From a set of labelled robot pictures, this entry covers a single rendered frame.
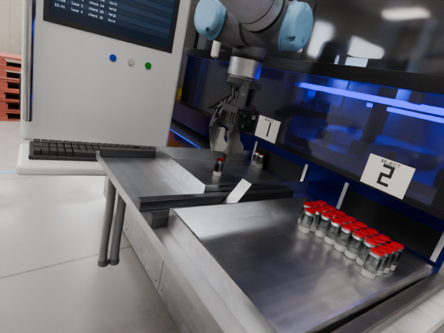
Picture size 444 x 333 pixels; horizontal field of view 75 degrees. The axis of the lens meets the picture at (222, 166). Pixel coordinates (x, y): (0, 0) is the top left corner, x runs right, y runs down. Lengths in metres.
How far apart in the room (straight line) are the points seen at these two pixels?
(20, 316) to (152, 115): 1.02
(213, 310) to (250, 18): 0.40
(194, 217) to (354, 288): 0.27
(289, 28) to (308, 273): 0.38
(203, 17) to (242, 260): 0.44
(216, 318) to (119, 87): 0.89
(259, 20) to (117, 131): 0.77
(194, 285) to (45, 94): 0.84
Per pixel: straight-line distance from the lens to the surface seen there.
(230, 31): 0.59
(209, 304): 0.37
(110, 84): 1.10
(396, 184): 0.63
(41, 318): 1.59
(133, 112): 1.13
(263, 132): 0.83
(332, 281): 0.49
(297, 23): 0.52
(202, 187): 0.60
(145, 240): 1.64
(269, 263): 0.46
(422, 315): 0.53
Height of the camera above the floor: 1.13
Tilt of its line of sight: 17 degrees down
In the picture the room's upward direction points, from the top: 13 degrees clockwise
